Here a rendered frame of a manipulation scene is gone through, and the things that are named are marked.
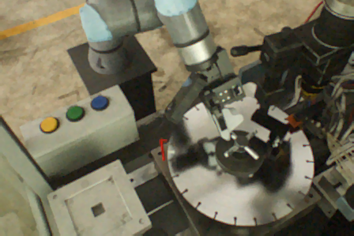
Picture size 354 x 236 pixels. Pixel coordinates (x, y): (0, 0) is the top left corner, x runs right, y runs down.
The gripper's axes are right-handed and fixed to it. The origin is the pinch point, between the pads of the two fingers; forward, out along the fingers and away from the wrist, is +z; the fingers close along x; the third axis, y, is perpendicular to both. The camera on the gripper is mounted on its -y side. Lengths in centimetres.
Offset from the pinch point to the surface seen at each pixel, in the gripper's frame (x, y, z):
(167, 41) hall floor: 163, 19, 26
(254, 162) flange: -4.9, 3.0, 6.7
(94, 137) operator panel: 22.2, -28.6, -4.2
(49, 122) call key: 24.5, -36.5, -13.1
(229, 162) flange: -3.3, -1.8, 4.6
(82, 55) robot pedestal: 65, -24, -15
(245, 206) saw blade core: -11.3, -3.7, 10.0
